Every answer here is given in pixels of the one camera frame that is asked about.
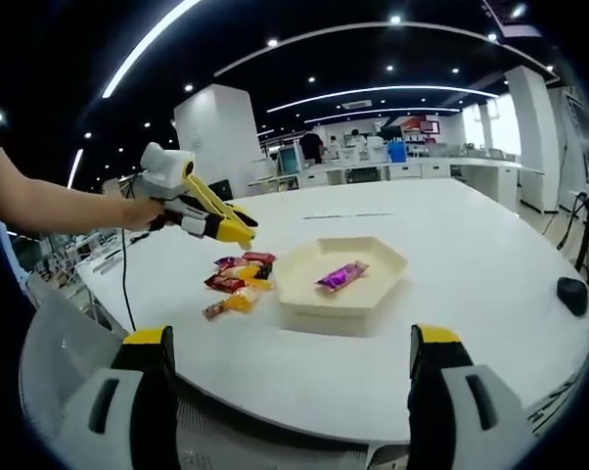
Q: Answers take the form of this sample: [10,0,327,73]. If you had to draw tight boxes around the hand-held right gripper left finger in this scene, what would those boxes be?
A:
[63,324,181,470]

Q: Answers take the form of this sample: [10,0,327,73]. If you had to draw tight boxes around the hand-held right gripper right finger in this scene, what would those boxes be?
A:
[408,322,534,470]

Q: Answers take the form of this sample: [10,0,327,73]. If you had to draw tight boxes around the yellow food tongs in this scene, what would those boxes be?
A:
[183,165,256,252]

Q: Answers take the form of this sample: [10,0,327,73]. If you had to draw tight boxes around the pile of food packets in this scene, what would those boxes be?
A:
[202,251,278,322]

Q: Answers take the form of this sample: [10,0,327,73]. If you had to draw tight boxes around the purple food packet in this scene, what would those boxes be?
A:
[315,260,370,294]

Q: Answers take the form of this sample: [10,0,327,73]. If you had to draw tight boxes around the cream hexagonal container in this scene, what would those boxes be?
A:
[273,235,409,339]

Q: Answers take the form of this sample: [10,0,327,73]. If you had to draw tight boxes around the person's left hand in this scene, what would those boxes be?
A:
[112,197,166,232]

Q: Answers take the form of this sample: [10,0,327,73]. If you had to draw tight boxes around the dark cabinet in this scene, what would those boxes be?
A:
[208,178,235,202]

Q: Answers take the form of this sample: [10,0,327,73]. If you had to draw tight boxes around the teal screen monitor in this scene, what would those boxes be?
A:
[276,144,306,176]

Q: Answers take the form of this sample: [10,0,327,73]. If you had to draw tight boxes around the grey mesh chair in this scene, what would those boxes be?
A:
[18,286,413,470]

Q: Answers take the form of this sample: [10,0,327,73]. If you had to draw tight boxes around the black mouse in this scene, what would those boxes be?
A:
[556,276,589,317]

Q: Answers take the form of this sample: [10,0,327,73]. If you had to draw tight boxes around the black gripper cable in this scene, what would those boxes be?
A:
[120,228,140,335]

